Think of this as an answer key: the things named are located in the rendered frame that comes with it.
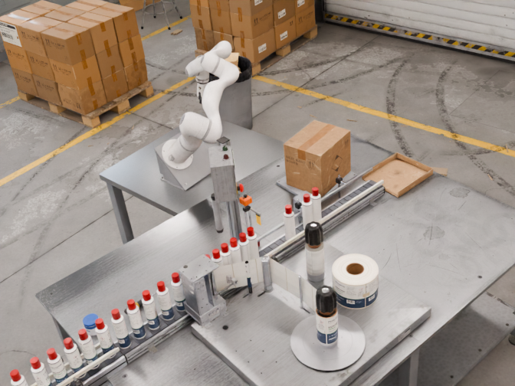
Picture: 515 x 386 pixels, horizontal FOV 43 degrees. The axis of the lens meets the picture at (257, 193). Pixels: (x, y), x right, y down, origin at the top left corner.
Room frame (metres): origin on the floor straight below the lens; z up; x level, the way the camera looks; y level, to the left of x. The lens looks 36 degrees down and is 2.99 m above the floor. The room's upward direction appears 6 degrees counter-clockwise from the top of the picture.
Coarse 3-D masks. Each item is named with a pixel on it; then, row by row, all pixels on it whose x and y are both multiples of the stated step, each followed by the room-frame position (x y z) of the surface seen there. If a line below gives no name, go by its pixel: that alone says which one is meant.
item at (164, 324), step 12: (360, 192) 2.84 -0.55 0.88; (372, 192) 2.83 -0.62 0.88; (336, 204) 2.76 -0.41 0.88; (324, 216) 2.67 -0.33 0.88; (336, 216) 2.66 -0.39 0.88; (300, 228) 2.59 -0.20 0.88; (276, 240) 2.52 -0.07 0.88; (264, 252) 2.44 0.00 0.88; (180, 312) 2.10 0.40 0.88; (168, 324) 2.04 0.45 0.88; (132, 336) 1.99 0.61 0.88; (120, 348) 1.92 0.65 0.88; (132, 348) 1.92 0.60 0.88
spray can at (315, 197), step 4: (312, 188) 2.64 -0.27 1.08; (316, 188) 2.64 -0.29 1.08; (312, 192) 2.63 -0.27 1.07; (316, 192) 2.62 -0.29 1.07; (312, 196) 2.63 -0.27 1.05; (316, 196) 2.62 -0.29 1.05; (320, 196) 2.63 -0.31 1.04; (312, 200) 2.62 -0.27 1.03; (316, 200) 2.61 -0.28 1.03; (320, 200) 2.63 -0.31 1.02; (312, 204) 2.62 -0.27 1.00; (316, 204) 2.61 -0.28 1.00; (320, 204) 2.63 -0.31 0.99; (316, 208) 2.61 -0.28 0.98; (320, 208) 2.62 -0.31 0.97; (316, 212) 2.61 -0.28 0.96; (320, 212) 2.62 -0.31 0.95; (316, 216) 2.61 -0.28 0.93; (320, 216) 2.62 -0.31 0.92; (316, 220) 2.61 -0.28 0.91
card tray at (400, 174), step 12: (396, 156) 3.20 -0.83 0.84; (384, 168) 3.10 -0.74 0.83; (396, 168) 3.09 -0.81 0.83; (408, 168) 3.08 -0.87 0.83; (420, 168) 3.06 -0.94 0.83; (432, 168) 3.00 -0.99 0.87; (372, 180) 3.00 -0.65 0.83; (384, 180) 2.99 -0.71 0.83; (396, 180) 2.98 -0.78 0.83; (408, 180) 2.97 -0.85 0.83; (420, 180) 2.94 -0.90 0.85; (396, 192) 2.87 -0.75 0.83
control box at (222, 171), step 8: (216, 152) 2.45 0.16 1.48; (224, 152) 2.44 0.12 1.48; (216, 160) 2.38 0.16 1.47; (224, 160) 2.38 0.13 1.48; (232, 160) 2.38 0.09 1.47; (216, 168) 2.33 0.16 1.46; (224, 168) 2.34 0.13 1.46; (232, 168) 2.34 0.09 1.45; (216, 176) 2.33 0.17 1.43; (224, 176) 2.34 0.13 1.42; (232, 176) 2.34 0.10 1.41; (216, 184) 2.33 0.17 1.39; (224, 184) 2.34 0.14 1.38; (232, 184) 2.34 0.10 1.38; (216, 192) 2.33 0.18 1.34; (224, 192) 2.34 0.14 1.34; (232, 192) 2.34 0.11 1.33; (216, 200) 2.33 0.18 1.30; (224, 200) 2.34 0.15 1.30; (232, 200) 2.34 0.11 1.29
